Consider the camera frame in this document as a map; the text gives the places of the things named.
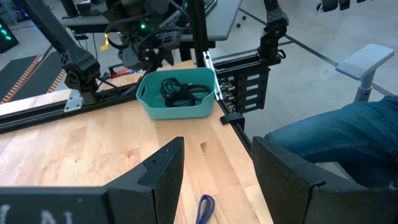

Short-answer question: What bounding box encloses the silver corner bracket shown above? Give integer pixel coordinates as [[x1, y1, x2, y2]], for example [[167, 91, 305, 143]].
[[63, 89, 84, 113]]

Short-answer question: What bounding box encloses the grey chair armrest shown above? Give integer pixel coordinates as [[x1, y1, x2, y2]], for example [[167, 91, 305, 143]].
[[335, 43, 396, 103]]

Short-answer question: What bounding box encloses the black aluminium table frame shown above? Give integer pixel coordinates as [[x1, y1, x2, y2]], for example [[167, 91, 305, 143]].
[[0, 0, 290, 154]]

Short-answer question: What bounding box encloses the black hazard-striped floor mat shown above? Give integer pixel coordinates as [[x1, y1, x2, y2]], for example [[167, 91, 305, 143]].
[[0, 51, 67, 105]]

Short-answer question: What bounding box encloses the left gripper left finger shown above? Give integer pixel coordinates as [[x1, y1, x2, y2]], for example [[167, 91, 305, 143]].
[[104, 136, 186, 224]]

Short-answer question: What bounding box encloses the black connector box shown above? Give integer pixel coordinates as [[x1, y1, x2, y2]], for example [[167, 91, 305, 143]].
[[213, 55, 272, 114]]

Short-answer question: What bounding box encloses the grey desk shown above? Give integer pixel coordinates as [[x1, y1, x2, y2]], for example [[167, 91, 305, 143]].
[[60, 0, 243, 42]]

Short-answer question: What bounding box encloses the person's leg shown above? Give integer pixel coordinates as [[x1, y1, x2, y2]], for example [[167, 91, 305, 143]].
[[263, 95, 398, 189]]

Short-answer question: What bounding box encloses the black chair base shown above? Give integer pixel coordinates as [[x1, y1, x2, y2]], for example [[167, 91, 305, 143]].
[[316, 0, 377, 12]]

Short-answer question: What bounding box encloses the black table edge clamp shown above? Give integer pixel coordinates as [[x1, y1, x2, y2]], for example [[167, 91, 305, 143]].
[[220, 111, 246, 126]]

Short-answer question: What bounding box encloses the teal plastic bin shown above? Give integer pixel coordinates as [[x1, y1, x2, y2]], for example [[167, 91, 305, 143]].
[[136, 67, 218, 121]]

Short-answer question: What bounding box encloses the yellow cable tag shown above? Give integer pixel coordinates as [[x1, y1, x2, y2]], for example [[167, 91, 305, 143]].
[[99, 32, 111, 52]]

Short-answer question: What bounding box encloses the blue braided USB-C cable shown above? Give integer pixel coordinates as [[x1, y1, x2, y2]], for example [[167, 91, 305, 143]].
[[195, 194, 216, 224]]

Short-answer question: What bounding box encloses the black keyboard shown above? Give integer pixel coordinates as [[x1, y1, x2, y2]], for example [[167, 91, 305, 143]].
[[161, 0, 218, 30]]

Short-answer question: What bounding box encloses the black device with green lights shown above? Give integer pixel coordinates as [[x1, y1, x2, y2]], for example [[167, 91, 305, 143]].
[[0, 17, 19, 54]]

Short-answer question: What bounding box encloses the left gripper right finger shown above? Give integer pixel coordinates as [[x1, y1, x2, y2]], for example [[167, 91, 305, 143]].
[[251, 136, 330, 224]]

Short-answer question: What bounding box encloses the black USB-C cable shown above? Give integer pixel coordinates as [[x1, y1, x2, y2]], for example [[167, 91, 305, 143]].
[[159, 77, 200, 108], [183, 82, 213, 103]]

